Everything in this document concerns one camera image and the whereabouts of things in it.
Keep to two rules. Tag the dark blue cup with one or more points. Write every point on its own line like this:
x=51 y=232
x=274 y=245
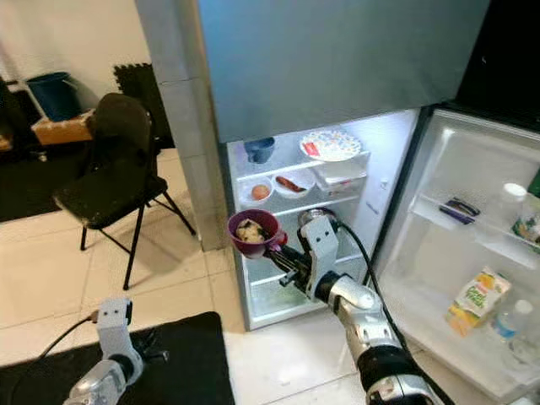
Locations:
x=259 y=152

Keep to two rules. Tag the dark exercise floor mat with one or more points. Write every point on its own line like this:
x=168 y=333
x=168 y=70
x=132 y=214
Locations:
x=25 y=186

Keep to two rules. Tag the black folding chair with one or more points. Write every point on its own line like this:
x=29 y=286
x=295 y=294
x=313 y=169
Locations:
x=105 y=194

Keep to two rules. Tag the small red packet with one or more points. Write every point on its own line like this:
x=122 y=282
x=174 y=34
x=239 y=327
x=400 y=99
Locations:
x=312 y=149

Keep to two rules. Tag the blue plastic bucket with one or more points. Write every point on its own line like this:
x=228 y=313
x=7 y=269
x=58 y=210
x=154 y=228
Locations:
x=55 y=99

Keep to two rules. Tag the reddish brown sausage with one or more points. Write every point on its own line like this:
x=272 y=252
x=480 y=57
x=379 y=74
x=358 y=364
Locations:
x=291 y=184

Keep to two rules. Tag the clear crisper drawer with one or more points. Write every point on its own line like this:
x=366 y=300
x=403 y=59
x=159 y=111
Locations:
x=274 y=304

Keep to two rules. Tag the round orange food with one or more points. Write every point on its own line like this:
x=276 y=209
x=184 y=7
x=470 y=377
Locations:
x=261 y=193

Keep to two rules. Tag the steel bowl with red food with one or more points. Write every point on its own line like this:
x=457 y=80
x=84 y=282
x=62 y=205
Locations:
x=308 y=215

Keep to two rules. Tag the brown wooden box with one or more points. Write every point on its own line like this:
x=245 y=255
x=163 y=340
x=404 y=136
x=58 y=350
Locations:
x=61 y=131

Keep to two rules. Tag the clear bottle white cap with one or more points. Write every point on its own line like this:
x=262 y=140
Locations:
x=510 y=201

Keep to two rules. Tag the silver fridge body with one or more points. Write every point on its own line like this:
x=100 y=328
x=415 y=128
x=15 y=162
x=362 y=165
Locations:
x=384 y=169

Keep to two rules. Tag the patterned round plate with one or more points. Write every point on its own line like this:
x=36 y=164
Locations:
x=337 y=143

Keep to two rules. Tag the white rectangular container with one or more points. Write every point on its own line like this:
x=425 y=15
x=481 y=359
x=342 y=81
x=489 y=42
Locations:
x=342 y=175

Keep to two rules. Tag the black foam puzzle tile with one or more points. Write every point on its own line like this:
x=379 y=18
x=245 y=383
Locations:
x=148 y=93

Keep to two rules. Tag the white oval dish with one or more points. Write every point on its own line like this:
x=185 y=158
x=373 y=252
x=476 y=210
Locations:
x=308 y=179

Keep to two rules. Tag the silver fridge door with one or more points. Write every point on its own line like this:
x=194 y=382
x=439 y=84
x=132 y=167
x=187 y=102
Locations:
x=456 y=253

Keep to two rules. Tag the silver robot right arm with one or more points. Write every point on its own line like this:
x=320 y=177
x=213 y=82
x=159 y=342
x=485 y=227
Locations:
x=371 y=329

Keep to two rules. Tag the black floor mat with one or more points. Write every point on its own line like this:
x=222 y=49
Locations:
x=186 y=363

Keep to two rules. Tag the grey kitchen counter black top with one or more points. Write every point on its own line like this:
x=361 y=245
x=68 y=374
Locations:
x=506 y=51

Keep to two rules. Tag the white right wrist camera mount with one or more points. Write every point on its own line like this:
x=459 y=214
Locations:
x=321 y=245

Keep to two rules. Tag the small white bowl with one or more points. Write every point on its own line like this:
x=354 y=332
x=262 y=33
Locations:
x=246 y=201

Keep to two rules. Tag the small clear plastic bottle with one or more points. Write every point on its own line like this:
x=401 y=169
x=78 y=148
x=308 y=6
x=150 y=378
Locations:
x=515 y=327

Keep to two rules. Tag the green bottle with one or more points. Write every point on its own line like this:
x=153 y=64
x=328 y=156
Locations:
x=531 y=219

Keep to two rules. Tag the purple plastic bowl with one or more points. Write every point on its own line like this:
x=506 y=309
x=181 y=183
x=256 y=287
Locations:
x=251 y=250

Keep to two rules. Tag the silver freezer door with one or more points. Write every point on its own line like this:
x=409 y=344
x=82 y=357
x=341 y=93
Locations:
x=337 y=59

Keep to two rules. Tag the beige lumpy food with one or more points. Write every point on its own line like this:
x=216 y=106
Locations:
x=251 y=231

